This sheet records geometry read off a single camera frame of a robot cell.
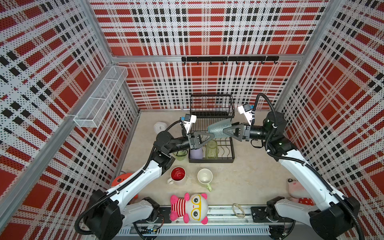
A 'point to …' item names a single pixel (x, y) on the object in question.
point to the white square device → (159, 127)
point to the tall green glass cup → (212, 150)
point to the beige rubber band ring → (239, 215)
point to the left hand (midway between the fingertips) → (213, 138)
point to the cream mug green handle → (205, 176)
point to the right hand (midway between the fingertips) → (224, 132)
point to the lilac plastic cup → (197, 154)
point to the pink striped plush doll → (194, 208)
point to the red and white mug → (177, 175)
